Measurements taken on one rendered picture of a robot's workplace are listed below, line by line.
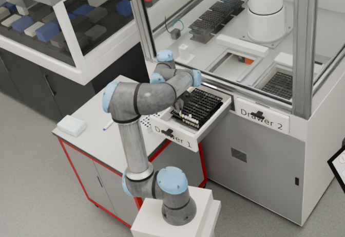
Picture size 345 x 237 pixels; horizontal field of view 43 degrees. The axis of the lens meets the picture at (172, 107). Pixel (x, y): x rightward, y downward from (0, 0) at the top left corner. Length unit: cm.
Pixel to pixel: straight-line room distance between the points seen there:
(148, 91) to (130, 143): 25
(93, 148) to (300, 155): 108
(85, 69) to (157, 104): 127
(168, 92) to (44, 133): 239
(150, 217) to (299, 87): 85
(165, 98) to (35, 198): 202
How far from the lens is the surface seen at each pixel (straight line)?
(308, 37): 183
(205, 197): 198
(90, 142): 247
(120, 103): 156
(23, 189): 350
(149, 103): 153
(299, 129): 218
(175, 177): 178
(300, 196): 257
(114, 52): 289
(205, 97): 233
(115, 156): 235
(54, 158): 360
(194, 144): 213
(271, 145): 237
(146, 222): 195
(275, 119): 219
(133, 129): 165
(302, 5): 177
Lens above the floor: 243
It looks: 41 degrees down
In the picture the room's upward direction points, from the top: 13 degrees counter-clockwise
